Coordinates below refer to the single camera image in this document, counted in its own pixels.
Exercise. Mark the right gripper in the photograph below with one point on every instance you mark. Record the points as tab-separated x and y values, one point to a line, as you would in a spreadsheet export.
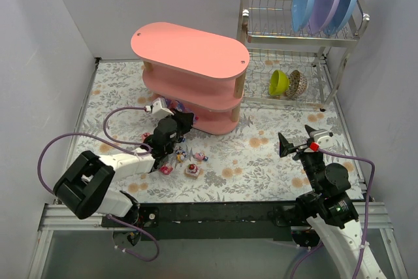
301	149

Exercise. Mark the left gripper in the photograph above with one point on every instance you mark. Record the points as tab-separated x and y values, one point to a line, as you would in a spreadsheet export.
182	121

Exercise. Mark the pink purple cupcake toy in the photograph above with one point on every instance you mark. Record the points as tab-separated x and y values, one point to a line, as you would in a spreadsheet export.
169	103

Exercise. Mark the strawberry cake toy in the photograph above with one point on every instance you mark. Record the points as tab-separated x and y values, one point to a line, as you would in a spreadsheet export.
192	171

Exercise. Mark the purple bunny head toy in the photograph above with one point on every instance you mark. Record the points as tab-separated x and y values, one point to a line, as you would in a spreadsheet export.
179	106

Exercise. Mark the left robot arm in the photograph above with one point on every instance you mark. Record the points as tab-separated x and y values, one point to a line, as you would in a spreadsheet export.
84	186

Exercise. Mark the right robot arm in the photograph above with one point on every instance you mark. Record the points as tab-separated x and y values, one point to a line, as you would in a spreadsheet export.
329	210

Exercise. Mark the pink three-tier shelf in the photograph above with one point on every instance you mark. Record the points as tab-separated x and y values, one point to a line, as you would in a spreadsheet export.
204	71

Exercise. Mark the blue white duck figure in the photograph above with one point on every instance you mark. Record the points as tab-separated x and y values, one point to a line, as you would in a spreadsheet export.
181	152

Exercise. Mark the yellow blue duck figure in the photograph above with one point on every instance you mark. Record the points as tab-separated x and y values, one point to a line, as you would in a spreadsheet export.
180	158

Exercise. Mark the pink flowerpot toy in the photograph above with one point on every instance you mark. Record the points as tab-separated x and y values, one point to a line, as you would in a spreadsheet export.
146	136

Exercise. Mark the pink lying figure toy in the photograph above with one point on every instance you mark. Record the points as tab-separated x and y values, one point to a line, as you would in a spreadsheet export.
166	169

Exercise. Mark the patterned ceramic bowl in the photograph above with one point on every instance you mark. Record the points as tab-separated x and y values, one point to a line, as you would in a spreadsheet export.
297	84

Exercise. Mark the floral table mat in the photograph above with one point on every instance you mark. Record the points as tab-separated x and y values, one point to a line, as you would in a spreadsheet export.
243	165

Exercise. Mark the lime green bowl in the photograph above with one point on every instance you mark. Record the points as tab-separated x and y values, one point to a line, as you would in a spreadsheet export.
279	83

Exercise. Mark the steel dish rack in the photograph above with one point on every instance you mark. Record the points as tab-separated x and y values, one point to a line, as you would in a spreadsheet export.
264	27

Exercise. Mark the purple plate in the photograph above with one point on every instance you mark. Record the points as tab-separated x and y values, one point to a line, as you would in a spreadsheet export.
322	14

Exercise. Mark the right blue plate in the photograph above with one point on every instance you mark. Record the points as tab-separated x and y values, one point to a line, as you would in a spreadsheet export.
341	17

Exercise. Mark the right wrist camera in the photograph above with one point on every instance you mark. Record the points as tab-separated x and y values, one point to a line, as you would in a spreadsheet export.
322	137

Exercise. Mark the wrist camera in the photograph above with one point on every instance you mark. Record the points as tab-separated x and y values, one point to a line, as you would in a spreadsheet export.
322	137
160	109

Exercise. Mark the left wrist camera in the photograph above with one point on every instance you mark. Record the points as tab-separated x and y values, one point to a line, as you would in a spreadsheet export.
160	109

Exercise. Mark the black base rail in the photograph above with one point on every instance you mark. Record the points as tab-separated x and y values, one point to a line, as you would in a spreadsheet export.
276	220

